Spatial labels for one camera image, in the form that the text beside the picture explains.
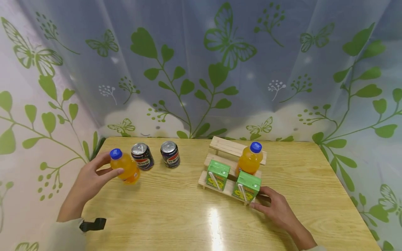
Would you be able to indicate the person's right hand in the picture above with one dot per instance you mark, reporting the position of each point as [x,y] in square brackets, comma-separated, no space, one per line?
[279,207]

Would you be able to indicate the person's left hand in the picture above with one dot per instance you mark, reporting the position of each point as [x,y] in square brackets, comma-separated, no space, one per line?
[86,183]

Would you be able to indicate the person's right fingers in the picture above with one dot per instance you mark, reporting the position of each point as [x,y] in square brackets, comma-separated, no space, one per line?
[267,193]

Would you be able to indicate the person's right thumb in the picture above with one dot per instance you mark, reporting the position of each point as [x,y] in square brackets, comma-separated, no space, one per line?
[259,208]

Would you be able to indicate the person's left fingers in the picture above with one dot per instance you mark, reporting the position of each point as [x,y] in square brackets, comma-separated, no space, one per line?
[100,158]

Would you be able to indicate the person's left thumb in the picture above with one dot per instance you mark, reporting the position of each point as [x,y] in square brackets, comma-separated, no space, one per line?
[112,173]

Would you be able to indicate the orange juice bottle blue cap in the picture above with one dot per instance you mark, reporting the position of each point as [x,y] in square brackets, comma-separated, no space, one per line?
[249,161]
[129,168]

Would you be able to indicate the person's left forearm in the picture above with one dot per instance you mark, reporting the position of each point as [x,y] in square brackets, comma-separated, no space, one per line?
[64,232]

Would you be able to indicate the person's right forearm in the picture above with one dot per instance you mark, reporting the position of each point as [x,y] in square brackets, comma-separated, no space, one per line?
[303,240]

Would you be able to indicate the green juice carton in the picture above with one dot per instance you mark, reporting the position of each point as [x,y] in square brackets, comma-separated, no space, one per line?
[217,175]
[248,187]

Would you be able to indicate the dark blue soda can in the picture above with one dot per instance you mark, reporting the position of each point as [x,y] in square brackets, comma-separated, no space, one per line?
[170,155]
[143,157]

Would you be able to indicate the black wrist band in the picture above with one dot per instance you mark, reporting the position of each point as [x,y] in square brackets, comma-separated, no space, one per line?
[93,225]

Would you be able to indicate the wooden stepped rack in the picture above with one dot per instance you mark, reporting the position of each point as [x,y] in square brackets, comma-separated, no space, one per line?
[226,145]

